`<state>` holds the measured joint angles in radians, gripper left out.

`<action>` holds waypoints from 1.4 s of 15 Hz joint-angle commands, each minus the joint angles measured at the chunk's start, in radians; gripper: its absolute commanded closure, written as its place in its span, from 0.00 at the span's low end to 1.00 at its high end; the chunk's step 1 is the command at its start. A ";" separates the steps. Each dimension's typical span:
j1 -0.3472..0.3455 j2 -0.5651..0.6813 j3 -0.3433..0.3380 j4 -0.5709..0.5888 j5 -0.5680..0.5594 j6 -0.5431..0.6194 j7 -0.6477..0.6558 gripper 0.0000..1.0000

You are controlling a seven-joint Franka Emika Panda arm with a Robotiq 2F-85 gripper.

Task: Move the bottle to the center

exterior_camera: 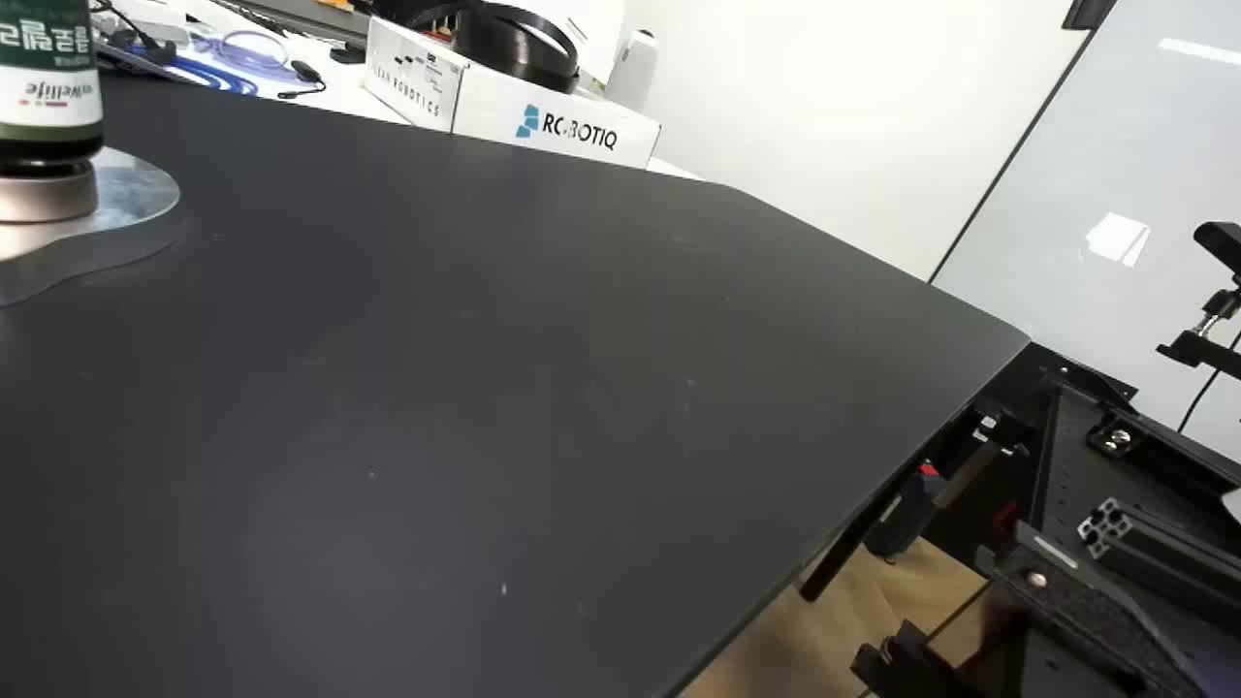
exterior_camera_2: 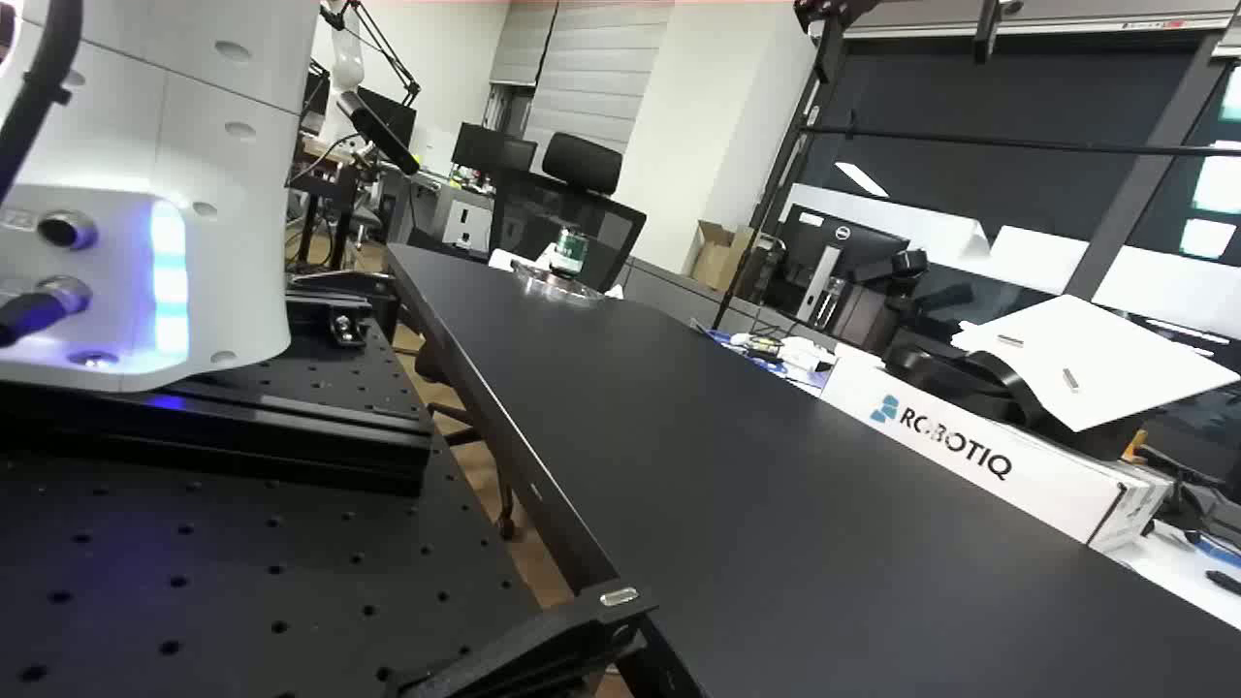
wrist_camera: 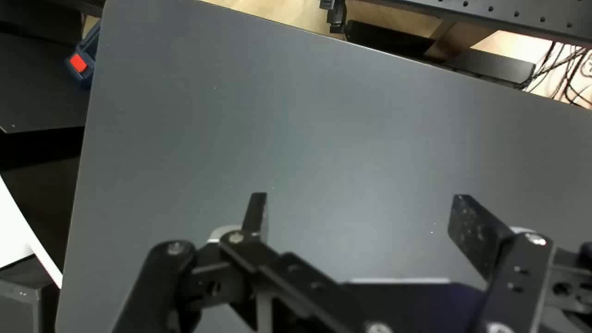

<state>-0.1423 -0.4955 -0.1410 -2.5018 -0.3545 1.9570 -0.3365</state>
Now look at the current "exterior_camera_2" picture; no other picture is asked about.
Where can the green-label bottle with black cap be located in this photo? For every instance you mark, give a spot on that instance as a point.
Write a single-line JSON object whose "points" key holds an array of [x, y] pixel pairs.
{"points": [[562, 248]]}

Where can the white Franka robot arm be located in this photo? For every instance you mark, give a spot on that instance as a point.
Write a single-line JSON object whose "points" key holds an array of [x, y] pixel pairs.
{"points": [[169, 143]]}

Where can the brown cardboard box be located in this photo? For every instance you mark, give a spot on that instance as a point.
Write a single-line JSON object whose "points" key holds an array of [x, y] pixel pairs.
{"points": [[715, 257]]}

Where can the small white object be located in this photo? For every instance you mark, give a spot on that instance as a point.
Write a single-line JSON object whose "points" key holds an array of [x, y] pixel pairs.
{"points": [[805, 355]]}

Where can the black office chair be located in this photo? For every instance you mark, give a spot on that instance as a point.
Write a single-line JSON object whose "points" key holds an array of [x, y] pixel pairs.
{"points": [[578, 160]]}

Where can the black computer monitor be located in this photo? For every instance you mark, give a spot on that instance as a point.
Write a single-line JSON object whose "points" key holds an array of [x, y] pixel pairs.
{"points": [[490, 148]]}

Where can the black desktop device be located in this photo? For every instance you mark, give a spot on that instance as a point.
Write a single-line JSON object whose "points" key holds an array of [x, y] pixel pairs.
{"points": [[853, 273]]}

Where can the black table clamp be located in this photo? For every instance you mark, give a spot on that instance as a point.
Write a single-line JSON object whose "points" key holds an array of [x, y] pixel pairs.
{"points": [[546, 646]]}

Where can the black bag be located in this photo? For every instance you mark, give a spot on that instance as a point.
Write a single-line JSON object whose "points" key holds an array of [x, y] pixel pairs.
{"points": [[962, 379]]}

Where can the white Robotiq box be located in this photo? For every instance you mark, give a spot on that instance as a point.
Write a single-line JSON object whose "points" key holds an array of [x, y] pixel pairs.
{"points": [[994, 460]]}

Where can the black perforated breadboard plate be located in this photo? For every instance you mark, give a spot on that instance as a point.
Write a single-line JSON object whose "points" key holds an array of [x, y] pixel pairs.
{"points": [[233, 584]]}

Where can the white cardboard sheet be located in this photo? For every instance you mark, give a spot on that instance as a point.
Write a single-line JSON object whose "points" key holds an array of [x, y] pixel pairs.
{"points": [[1100, 364]]}

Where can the small black bracket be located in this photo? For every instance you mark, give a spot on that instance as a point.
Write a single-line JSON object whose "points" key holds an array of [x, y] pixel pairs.
{"points": [[337, 316]]}

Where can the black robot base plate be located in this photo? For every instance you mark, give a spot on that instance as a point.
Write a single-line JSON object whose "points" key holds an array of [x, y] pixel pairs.
{"points": [[296, 414]]}

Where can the black diagonal frame beam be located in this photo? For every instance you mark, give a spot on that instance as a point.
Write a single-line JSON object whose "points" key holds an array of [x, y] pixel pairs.
{"points": [[1145, 169]]}

